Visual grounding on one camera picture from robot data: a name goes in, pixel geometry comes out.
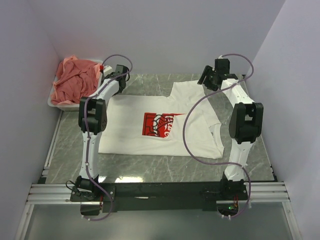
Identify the white t shirt red print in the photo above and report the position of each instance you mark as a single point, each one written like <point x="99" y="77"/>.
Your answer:
<point x="163" y="126"/>

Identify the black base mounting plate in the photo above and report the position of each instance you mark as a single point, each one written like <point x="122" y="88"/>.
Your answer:
<point x="143" y="196"/>

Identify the pink t shirt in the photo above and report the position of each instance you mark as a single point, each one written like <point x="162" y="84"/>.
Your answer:
<point x="75" y="83"/>

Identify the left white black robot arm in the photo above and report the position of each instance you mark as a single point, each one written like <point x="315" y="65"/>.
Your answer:
<point x="92" y="120"/>

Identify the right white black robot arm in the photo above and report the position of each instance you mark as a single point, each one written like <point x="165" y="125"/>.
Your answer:
<point x="245" y="124"/>

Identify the white plastic bin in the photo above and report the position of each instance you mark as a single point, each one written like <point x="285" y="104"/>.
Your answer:
<point x="65" y="107"/>

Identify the aluminium rail frame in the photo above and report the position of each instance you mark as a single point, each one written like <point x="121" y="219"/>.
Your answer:
<point x="58" y="194"/>

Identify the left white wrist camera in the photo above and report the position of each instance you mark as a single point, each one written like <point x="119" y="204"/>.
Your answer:
<point x="106" y="70"/>

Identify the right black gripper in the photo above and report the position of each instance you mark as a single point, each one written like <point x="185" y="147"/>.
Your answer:
<point x="209" y="86"/>

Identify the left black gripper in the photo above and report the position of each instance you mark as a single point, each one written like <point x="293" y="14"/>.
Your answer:
<point x="118" y="92"/>

